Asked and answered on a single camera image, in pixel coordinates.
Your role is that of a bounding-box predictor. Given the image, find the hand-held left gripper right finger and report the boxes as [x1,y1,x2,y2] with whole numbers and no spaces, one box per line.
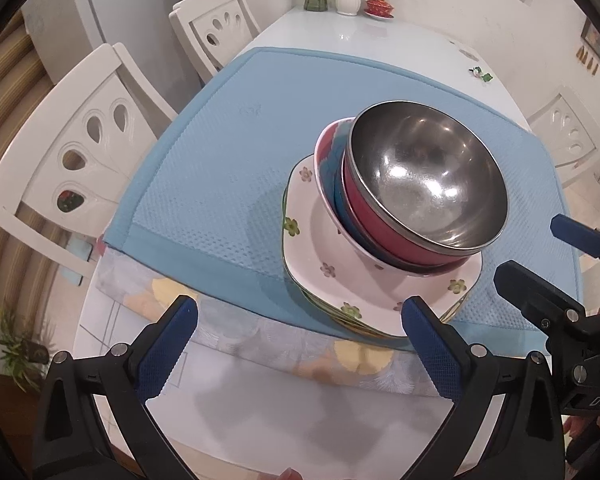
[401,296,566,480]

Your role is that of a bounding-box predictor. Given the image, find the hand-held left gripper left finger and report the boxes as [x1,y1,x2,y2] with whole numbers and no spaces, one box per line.
[30,295,199,480]

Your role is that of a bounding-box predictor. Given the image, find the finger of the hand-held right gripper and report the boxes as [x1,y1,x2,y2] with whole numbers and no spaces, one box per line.
[551,214,600,261]
[494,260,588,333]

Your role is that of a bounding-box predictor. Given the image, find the white hexagonal flower plate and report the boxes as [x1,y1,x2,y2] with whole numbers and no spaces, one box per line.
[281,152,483,339]
[280,185,476,348]

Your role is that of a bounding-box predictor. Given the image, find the red steel bowl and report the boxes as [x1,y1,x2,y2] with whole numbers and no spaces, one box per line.
[342,101,510,267]

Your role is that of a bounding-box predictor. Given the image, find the white pink-rimmed bowl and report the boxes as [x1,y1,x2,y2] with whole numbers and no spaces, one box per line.
[313,117,411,273]

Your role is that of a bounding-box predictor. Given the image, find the blue steel bowl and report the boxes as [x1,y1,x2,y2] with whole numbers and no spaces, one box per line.
[332,120,473,278]

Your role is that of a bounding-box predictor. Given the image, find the person's right hand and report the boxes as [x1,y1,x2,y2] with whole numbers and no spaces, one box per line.
[562,412,590,445]

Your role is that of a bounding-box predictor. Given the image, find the white dining chair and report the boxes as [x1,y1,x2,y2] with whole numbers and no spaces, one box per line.
[0,42,181,287]
[169,0,261,85]
[526,85,600,192]

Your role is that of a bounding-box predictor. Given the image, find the potted green plant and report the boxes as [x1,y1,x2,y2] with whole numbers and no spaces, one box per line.
[0,305,52,393]

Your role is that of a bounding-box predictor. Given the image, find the blue waffle mat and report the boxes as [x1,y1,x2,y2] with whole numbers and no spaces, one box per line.
[102,47,581,356]

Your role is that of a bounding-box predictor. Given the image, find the red lidded bowl with saucer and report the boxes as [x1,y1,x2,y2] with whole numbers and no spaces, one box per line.
[364,0,396,20]

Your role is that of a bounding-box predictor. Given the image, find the white refrigerator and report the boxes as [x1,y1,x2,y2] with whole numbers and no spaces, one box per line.
[20,0,183,73]

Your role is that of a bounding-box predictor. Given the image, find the small hanging wall ornaments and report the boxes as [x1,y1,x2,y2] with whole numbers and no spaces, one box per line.
[576,47,600,77]

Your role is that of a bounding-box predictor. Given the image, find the small framed wall picture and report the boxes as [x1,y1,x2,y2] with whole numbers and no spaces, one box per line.
[580,16,600,64]

